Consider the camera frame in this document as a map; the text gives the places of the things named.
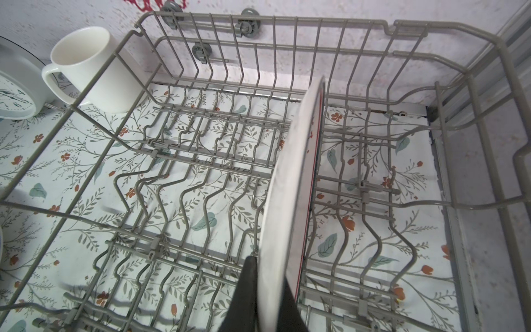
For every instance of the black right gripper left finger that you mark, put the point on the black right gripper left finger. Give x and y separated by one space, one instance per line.
242 312

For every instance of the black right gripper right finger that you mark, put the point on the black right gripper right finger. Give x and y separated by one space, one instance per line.
289 319

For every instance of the grey wire dish rack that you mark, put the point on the grey wire dish rack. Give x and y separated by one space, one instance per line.
142 221

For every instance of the white ceramic mug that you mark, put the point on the white ceramic mug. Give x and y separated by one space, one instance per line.
80 55

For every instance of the white twin bell alarm clock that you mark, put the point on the white twin bell alarm clock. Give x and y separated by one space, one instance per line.
23 91

